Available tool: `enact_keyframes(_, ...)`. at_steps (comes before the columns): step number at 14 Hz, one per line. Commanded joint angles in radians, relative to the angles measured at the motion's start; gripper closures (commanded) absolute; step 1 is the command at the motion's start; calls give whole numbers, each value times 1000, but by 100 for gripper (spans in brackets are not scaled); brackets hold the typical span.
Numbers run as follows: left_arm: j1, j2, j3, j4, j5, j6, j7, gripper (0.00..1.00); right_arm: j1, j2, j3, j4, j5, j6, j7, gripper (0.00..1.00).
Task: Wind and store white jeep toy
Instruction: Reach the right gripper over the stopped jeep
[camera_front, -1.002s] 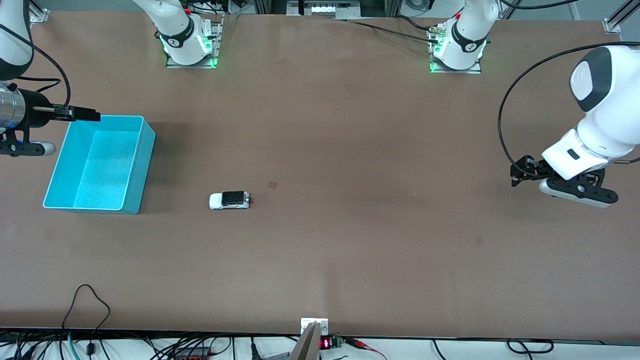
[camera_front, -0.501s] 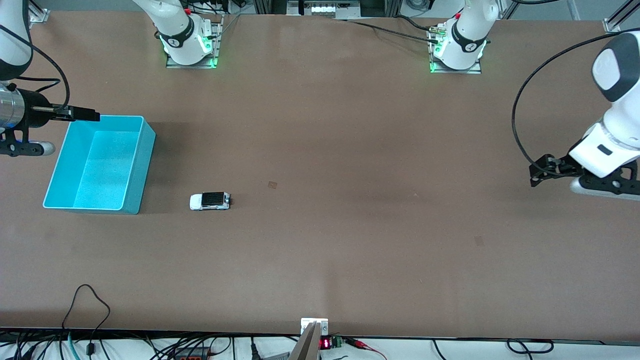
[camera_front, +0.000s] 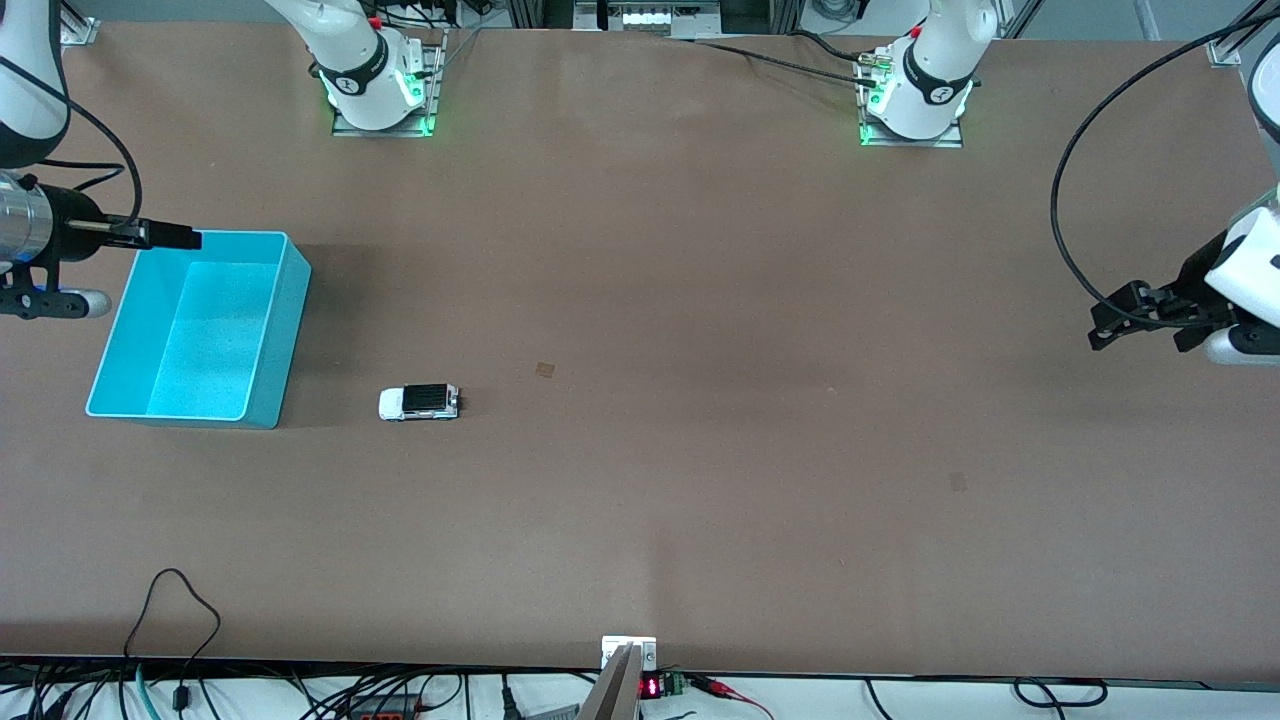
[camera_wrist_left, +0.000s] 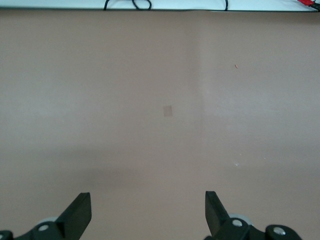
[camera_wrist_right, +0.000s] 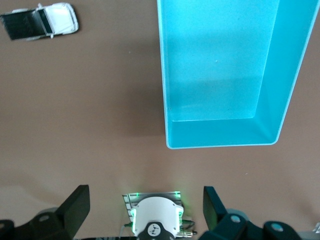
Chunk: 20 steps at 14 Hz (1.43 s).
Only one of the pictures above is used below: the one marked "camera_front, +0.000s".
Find white jeep toy black roof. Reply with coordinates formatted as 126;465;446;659
378;383;462;423

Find teal plastic bin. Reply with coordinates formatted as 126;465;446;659
85;229;312;431

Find black power strip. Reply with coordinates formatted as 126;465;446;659
345;695;426;720

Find white lit device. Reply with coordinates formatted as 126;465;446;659
575;0;723;39

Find red alligator clip leads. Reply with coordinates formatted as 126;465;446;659
690;675;776;719

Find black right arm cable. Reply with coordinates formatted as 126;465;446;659
0;55;144;226

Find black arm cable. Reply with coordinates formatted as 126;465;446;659
1050;30;1280;326
0;55;144;226

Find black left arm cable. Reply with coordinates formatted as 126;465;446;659
1050;30;1280;326

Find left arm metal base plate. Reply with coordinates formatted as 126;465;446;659
858;110;964;149

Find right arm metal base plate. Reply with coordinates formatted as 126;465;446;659
332;40;446;138

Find black coiled cable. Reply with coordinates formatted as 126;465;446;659
1013;678;1109;709

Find black cable across table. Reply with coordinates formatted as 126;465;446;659
680;36;886;91

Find thin black looped cable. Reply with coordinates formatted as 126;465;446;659
123;568;222;713

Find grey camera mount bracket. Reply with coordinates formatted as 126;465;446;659
576;635;659;720

